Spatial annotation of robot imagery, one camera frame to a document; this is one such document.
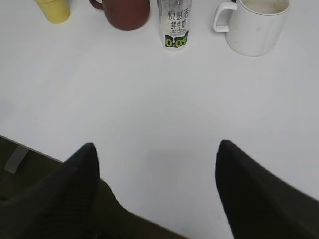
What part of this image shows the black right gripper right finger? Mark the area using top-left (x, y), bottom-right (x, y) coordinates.
top-left (215, 140), bottom-right (319, 239)

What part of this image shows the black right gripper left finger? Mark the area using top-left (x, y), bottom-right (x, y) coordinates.
top-left (0, 143), bottom-right (99, 239)

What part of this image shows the yellow paper cup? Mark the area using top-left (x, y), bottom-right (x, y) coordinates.
top-left (35, 0), bottom-right (70, 24)

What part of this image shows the clear milk bottle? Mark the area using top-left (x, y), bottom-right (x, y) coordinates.
top-left (157, 0), bottom-right (192, 51)

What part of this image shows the white table leg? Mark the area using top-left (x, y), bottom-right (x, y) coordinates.
top-left (4, 145), bottom-right (29, 174)

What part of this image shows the white ceramic mug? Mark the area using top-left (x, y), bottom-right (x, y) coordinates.
top-left (212, 0), bottom-right (290, 57)

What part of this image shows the red ceramic mug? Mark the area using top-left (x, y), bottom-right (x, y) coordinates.
top-left (89, 0), bottom-right (150, 31)

